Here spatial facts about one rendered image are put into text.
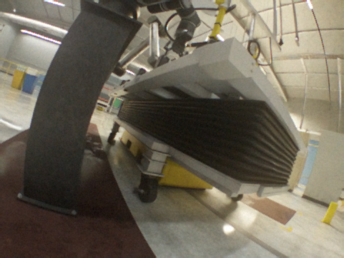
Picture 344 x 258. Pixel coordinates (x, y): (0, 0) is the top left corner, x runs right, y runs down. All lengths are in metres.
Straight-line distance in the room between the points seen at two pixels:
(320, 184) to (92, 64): 5.28
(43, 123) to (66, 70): 0.22
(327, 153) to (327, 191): 1.08
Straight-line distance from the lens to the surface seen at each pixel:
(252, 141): 0.66
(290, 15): 11.67
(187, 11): 0.96
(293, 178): 5.33
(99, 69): 0.63
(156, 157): 0.98
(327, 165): 5.21
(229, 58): 0.44
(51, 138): 0.66
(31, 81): 6.54
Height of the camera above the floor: 0.52
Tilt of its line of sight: 1 degrees up
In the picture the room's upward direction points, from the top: 20 degrees clockwise
